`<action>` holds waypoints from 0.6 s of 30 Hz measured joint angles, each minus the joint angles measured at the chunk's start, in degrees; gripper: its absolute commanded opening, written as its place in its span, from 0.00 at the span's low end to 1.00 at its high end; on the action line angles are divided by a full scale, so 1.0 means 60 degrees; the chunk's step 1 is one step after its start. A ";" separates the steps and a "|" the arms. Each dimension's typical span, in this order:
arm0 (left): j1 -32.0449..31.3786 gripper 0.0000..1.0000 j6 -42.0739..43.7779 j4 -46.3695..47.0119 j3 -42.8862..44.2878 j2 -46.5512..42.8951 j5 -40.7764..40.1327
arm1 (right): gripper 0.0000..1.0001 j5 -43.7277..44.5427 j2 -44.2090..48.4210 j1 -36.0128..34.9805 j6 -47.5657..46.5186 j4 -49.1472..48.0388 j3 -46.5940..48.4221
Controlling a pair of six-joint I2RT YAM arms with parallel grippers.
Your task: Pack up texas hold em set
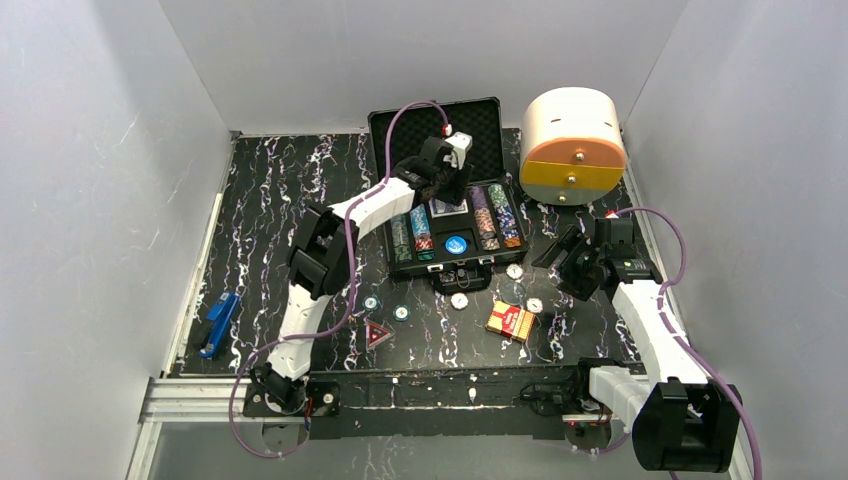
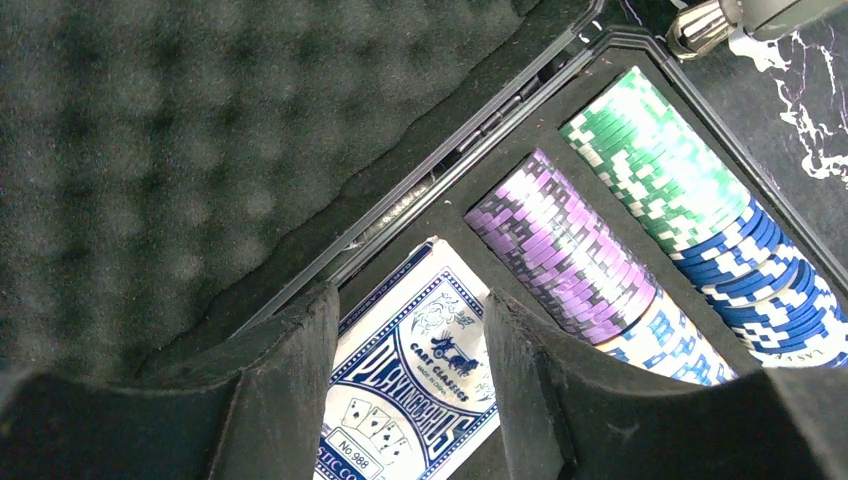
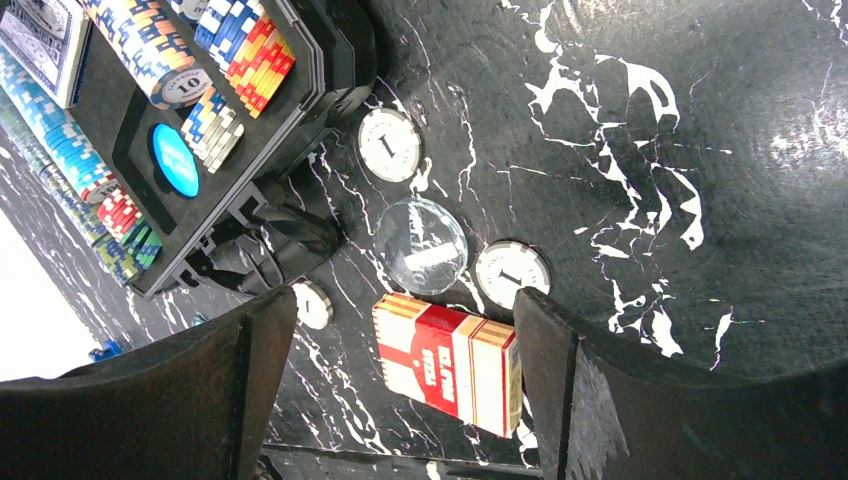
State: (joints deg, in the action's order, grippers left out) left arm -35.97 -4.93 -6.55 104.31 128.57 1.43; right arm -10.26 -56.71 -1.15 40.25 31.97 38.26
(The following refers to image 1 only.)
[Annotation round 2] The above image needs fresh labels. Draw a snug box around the blue round blind button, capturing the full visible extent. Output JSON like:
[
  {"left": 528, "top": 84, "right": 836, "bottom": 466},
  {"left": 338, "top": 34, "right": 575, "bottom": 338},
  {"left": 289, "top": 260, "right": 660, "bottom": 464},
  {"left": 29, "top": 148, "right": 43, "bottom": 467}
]
[{"left": 444, "top": 235, "right": 468, "bottom": 255}]

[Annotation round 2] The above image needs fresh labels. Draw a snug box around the clear round button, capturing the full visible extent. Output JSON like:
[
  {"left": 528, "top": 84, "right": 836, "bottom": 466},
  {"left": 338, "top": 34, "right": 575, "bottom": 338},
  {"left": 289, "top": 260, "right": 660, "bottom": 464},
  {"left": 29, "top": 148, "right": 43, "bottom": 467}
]
[{"left": 498, "top": 281, "right": 527, "bottom": 307}]

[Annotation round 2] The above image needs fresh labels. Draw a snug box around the red playing card deck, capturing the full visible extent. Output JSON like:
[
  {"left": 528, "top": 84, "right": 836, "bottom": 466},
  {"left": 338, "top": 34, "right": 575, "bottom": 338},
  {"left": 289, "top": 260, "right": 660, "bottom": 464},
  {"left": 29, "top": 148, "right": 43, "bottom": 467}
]
[{"left": 485, "top": 301, "right": 536, "bottom": 342}]

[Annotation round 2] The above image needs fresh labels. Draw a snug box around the blue playing card deck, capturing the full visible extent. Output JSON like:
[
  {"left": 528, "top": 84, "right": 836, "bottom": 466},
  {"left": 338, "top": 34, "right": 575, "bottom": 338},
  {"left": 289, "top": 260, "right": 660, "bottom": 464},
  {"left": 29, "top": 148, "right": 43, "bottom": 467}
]
[{"left": 428, "top": 198, "right": 469, "bottom": 218}]

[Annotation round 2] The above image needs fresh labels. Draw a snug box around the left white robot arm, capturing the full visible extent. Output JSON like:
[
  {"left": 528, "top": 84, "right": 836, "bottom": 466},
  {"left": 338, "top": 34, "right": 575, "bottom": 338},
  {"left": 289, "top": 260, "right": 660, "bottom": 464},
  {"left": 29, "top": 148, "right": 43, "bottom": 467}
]
[{"left": 250, "top": 132, "right": 473, "bottom": 416}]

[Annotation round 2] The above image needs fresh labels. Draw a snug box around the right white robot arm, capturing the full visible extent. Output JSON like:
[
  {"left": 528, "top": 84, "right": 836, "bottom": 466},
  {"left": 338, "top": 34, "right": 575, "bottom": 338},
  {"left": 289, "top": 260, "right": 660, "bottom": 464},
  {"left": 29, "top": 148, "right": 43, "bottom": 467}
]
[{"left": 532, "top": 216, "right": 740, "bottom": 473}]

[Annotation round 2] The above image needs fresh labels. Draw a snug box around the cyan red chip stack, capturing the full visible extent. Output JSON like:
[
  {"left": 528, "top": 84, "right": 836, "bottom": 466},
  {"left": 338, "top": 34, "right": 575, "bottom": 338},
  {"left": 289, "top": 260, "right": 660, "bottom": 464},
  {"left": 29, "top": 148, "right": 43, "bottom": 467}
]
[{"left": 409, "top": 205, "right": 435, "bottom": 261}]

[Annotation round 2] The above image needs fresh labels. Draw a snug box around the green blue white chip stack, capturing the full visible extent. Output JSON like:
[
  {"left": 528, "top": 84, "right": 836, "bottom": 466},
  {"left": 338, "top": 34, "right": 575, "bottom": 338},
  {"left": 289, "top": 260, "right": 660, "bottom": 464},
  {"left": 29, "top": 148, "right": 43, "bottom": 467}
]
[{"left": 488, "top": 184, "right": 522, "bottom": 248}]

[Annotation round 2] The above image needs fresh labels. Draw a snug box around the white poker chip upper right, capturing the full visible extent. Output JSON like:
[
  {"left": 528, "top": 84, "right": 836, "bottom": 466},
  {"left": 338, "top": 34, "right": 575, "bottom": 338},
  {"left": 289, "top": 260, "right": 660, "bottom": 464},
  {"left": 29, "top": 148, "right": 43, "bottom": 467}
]
[{"left": 506, "top": 264, "right": 524, "bottom": 281}]

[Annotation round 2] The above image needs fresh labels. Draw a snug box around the white poker chip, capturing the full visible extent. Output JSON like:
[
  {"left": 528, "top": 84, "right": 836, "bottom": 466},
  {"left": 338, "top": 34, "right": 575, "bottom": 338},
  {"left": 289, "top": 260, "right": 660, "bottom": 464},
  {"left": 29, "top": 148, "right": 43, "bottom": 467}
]
[
  {"left": 506, "top": 264, "right": 524, "bottom": 281},
  {"left": 450, "top": 293, "right": 469, "bottom": 311},
  {"left": 526, "top": 297, "right": 544, "bottom": 314}
]

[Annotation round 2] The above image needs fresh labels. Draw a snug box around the purple orange chip stack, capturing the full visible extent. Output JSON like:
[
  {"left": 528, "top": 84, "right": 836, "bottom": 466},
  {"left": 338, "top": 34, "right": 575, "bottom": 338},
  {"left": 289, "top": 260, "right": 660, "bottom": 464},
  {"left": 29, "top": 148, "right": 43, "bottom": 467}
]
[{"left": 470, "top": 186, "right": 500, "bottom": 251}]

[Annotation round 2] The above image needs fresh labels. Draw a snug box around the black poker chip case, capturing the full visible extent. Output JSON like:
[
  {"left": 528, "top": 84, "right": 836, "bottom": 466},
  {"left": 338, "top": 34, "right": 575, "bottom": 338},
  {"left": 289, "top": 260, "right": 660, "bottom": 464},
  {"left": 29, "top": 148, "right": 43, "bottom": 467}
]
[{"left": 368, "top": 97, "right": 529, "bottom": 294}]

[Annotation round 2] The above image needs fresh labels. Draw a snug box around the white round drawer cabinet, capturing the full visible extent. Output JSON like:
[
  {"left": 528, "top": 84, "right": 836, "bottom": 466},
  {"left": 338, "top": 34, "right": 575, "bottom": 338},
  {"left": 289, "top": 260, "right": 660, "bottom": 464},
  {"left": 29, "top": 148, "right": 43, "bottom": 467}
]
[{"left": 519, "top": 87, "right": 627, "bottom": 206}]

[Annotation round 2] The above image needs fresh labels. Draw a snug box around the white poker chip center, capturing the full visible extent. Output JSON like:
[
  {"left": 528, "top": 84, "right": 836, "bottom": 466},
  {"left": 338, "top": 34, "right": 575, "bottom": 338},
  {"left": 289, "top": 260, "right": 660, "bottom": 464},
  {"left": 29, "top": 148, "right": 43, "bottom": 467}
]
[{"left": 450, "top": 293, "right": 469, "bottom": 311}]

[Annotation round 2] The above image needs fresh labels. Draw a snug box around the teal poker chip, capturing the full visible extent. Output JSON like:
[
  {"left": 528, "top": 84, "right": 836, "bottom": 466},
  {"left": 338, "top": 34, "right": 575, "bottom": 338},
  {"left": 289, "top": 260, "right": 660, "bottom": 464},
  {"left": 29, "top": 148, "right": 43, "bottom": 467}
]
[{"left": 393, "top": 305, "right": 410, "bottom": 322}]

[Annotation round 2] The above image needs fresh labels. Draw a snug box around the green poker chip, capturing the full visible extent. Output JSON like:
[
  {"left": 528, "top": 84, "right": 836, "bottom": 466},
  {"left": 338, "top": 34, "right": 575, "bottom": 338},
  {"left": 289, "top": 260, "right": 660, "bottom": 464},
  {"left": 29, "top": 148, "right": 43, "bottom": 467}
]
[{"left": 362, "top": 295, "right": 382, "bottom": 311}]

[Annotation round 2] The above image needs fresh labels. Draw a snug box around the red triangular plaque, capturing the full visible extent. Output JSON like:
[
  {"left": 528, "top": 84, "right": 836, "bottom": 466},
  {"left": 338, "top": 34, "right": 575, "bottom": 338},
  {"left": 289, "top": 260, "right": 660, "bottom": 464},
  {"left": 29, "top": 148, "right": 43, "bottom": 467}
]
[{"left": 366, "top": 321, "right": 394, "bottom": 351}]

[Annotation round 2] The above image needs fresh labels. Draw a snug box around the blue stapler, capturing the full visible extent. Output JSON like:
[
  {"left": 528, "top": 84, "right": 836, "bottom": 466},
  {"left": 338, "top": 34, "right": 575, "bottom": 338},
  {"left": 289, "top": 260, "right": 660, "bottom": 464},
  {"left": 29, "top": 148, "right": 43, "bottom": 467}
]
[{"left": 198, "top": 291, "right": 241, "bottom": 359}]

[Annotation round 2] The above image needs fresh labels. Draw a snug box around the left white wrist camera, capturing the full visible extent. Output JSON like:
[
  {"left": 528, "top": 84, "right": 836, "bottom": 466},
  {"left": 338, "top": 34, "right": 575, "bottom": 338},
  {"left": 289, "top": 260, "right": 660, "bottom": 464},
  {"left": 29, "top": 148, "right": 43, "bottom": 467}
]
[{"left": 443, "top": 132, "right": 473, "bottom": 170}]

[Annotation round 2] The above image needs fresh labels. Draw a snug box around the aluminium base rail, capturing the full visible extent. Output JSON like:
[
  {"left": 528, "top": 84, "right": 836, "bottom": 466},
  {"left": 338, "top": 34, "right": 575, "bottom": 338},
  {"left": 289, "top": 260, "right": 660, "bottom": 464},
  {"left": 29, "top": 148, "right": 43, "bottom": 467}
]
[{"left": 135, "top": 360, "right": 737, "bottom": 458}]

